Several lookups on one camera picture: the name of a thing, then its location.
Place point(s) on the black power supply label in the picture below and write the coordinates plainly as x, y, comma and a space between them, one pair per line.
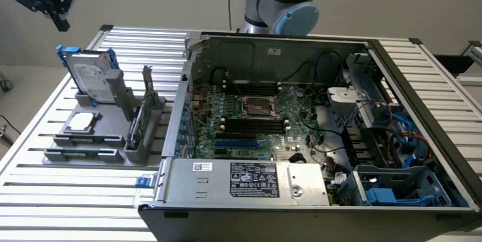
255, 180

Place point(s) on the aluminium profile frame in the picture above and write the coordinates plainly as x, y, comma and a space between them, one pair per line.
470, 61

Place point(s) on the green RAM stick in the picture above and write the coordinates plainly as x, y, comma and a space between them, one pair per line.
80, 154

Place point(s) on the black table corner cap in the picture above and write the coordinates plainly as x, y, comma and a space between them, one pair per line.
106, 27
415, 41

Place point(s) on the metal drive cage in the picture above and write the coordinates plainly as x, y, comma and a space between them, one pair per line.
367, 84

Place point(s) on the blue case latch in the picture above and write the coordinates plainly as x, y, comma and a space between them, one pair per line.
144, 182

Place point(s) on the CPU socket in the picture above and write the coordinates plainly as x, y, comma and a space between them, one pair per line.
259, 106

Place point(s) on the black caster wheel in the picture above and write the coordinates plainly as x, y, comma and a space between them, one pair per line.
5, 84

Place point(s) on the black RAM slot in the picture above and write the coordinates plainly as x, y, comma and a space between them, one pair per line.
254, 122
254, 118
254, 125
252, 85
252, 82
254, 129
252, 88

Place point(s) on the black open PC case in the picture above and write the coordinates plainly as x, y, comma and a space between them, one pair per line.
300, 222

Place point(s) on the green motherboard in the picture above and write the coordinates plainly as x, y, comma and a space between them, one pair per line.
294, 129

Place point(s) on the silver CPU chip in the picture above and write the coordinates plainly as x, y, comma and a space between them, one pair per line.
83, 121

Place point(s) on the grey parts rack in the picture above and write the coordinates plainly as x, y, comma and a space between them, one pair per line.
116, 118

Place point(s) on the green graphics card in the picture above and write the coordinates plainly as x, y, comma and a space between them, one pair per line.
144, 112

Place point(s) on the small case sticker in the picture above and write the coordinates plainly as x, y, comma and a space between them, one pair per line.
275, 50

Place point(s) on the blue disk bay latch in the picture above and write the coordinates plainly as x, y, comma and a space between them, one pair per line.
381, 197

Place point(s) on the hard disk in blue caddy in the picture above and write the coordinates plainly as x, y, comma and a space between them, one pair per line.
90, 75

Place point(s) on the grey plastic bracket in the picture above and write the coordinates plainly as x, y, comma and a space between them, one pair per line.
345, 95

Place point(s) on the white barcode sticker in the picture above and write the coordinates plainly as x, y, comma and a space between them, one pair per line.
203, 166

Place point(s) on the silver power supply unit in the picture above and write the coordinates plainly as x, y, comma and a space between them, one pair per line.
211, 185

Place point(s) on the blue expansion slot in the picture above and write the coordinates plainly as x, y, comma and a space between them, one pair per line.
236, 143

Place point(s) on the grey disk bay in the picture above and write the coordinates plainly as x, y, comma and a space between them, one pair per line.
422, 185

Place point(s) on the black expansion slot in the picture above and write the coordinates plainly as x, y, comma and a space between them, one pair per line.
236, 136

